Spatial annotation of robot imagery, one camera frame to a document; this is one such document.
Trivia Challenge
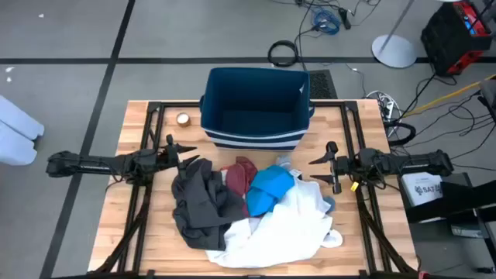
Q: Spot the navy white-striped fabric bin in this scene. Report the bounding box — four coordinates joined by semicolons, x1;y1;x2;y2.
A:
199;67;315;151

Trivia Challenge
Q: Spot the white power strip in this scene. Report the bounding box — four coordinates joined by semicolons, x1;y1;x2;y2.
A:
381;98;396;119

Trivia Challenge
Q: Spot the pale blue foam block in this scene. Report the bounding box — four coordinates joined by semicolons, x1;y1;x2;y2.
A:
0;122;38;167
0;95;46;140

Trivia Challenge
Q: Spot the maroon garment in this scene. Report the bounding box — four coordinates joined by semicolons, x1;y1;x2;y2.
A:
220;156;259;218

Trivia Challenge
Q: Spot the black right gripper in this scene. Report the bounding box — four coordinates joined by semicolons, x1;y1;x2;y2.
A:
308;141;352;195

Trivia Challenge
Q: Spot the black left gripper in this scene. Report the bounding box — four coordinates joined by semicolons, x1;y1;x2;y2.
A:
154;134;201;180

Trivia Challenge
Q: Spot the grey equipment box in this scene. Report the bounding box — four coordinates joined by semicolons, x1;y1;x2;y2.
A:
479;79;496;113

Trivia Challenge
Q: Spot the light grey garment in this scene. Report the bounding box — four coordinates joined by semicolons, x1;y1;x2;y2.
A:
275;154;294;170

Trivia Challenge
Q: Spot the black cable loop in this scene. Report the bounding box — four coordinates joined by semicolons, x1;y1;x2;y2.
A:
387;122;418;147

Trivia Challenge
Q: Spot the bright blue garment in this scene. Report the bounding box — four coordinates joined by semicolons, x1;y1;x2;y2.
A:
246;164;296;218

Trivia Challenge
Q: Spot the coiled black cable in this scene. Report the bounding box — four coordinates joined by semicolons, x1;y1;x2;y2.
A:
267;40;300;67

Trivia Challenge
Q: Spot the yellow pole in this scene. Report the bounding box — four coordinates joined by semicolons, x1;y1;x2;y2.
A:
402;74;496;117

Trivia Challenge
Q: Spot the black and red equipment case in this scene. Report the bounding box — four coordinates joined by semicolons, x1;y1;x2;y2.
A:
420;0;494;77

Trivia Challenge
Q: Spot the black power brick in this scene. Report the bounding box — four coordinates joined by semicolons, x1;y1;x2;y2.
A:
338;7;353;31

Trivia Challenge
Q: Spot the white terry towel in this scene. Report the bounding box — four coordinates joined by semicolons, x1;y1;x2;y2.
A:
321;229;344;250

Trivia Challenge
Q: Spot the white printed cardboard box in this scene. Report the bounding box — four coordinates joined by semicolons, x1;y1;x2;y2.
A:
400;172;443;207

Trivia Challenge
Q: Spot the white round-base floor stand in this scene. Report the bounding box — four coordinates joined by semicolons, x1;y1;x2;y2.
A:
370;0;418;70

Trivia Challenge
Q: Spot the black metal table frame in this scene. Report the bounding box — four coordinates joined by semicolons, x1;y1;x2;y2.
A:
92;99;422;279

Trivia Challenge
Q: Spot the coiled blue cable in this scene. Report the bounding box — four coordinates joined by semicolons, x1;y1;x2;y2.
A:
312;8;341;36

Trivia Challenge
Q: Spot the black equipment stand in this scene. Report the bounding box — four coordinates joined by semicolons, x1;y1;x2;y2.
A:
402;172;496;272

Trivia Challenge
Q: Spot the white garment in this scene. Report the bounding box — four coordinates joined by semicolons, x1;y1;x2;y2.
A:
205;176;335;269

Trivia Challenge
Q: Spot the dark grey garment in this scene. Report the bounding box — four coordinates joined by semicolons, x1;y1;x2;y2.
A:
171;157;249;251

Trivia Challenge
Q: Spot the black floor vent grate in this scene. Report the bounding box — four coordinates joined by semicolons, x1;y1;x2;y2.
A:
308;69;338;100

